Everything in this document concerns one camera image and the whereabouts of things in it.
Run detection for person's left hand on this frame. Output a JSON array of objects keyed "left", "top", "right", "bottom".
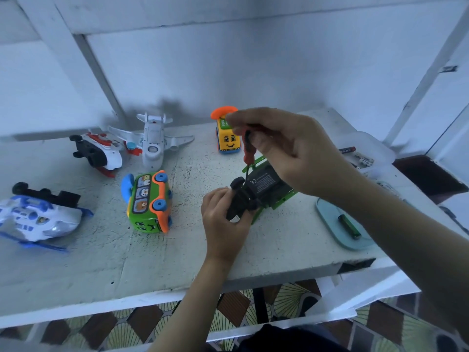
[{"left": 201, "top": 187, "right": 257, "bottom": 268}]

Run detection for person's right hand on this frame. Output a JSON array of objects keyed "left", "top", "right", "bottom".
[{"left": 223, "top": 108, "right": 363, "bottom": 206}]

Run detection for dark green toy helicopter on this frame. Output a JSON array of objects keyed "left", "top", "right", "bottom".
[{"left": 226, "top": 156, "right": 300, "bottom": 224}]

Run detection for red screwdriver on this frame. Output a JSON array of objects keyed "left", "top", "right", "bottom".
[{"left": 242, "top": 128, "right": 259, "bottom": 166}]

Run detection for white grey battery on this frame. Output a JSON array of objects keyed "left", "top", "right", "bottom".
[{"left": 352, "top": 152, "right": 375, "bottom": 169}]

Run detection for clear plastic container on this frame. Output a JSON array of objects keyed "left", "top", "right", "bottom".
[{"left": 337, "top": 130, "right": 397, "bottom": 180}]

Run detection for green orange toy car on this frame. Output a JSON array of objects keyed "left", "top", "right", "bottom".
[{"left": 120, "top": 169, "right": 174, "bottom": 235}]

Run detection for yellow orange toy car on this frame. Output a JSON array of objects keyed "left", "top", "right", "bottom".
[{"left": 210, "top": 106, "right": 243, "bottom": 154}]

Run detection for teal container lid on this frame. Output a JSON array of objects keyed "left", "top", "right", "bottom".
[{"left": 315, "top": 179, "right": 411, "bottom": 251}]

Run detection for green battery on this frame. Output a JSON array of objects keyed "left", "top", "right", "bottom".
[{"left": 339, "top": 214, "right": 363, "bottom": 241}]

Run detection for white toy airplane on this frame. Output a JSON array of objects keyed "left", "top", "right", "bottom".
[{"left": 106, "top": 111, "right": 196, "bottom": 172}]

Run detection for dark brown storage box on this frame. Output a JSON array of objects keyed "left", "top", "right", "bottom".
[{"left": 394, "top": 154, "right": 469, "bottom": 206}]

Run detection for red white toy vehicle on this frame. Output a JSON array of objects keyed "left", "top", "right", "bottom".
[{"left": 69, "top": 130, "right": 144, "bottom": 179}]

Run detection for grey storage box lid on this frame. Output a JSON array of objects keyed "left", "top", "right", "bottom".
[{"left": 440, "top": 205, "right": 469, "bottom": 233}]

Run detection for white blue toy vehicle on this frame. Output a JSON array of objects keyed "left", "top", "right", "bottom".
[{"left": 0, "top": 182, "right": 95, "bottom": 253}]

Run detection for person's left forearm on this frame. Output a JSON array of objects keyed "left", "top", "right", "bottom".
[{"left": 148, "top": 260, "right": 234, "bottom": 352}]

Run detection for person's dark trousers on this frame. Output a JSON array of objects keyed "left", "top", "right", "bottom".
[{"left": 234, "top": 325, "right": 345, "bottom": 352}]

